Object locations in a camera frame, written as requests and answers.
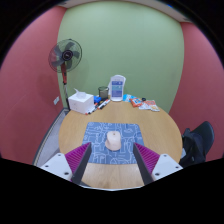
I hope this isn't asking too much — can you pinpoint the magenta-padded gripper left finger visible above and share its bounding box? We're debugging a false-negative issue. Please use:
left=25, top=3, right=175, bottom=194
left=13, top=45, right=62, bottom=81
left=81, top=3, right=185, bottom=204
left=39, top=142, right=93, bottom=186

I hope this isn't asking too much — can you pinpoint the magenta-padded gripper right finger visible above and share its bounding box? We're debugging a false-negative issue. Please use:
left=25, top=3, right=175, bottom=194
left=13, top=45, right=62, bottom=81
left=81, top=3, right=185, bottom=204
left=132, top=142, right=184, bottom=186

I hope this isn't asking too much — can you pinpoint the pale pink computer mouse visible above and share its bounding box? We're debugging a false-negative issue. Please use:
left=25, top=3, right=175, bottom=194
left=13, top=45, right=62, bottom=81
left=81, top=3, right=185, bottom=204
left=104, top=130, right=122, bottom=152

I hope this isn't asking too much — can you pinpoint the blue-grey line-print mouse pad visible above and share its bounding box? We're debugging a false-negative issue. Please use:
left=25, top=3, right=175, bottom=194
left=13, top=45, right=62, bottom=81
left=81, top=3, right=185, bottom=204
left=81, top=121, right=146, bottom=166

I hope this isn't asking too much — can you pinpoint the black office chair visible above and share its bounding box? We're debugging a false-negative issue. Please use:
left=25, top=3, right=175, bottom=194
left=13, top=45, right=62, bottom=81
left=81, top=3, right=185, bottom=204
left=178, top=120, right=216, bottom=168

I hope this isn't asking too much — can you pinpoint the orange-and-white snack packet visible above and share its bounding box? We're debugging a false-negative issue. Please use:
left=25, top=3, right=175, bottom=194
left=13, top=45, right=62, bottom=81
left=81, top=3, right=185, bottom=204
left=144, top=99, right=161, bottom=112

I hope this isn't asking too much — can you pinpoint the white tissue box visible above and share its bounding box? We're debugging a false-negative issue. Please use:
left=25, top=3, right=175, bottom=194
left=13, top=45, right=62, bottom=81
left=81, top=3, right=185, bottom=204
left=67, top=88, right=95, bottom=115

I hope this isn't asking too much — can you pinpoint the black whiteboard marker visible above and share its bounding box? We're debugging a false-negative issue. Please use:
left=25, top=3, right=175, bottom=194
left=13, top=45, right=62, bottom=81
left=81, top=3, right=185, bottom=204
left=89, top=102, right=101, bottom=113

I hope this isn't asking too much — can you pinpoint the orange snack packet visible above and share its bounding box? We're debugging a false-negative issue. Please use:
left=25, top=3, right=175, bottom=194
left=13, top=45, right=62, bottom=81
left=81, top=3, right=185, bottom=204
left=129, top=96, right=144, bottom=108

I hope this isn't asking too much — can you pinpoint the red-capped whiteboard marker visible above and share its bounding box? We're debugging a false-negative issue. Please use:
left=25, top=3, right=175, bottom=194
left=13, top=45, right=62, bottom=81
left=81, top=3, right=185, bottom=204
left=97, top=98, right=111, bottom=110

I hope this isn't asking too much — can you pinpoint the blue snack packet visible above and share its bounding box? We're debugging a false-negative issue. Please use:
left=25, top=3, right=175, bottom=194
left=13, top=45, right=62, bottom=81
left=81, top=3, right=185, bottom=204
left=122, top=94, right=134, bottom=103

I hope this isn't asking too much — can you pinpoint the dark mesh pen cup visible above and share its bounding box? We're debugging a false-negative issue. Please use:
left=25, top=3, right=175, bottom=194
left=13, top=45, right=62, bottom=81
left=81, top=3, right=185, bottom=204
left=97, top=86, right=110, bottom=100

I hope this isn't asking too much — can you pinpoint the acrylic sign stand, blue leaflet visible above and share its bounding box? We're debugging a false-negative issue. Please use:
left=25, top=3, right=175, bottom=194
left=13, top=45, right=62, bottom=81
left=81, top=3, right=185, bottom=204
left=109, top=74, right=127, bottom=102

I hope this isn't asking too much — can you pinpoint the black standing fan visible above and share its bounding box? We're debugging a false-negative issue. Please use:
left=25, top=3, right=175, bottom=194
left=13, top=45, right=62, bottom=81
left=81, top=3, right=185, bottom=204
left=48, top=38, right=83, bottom=111

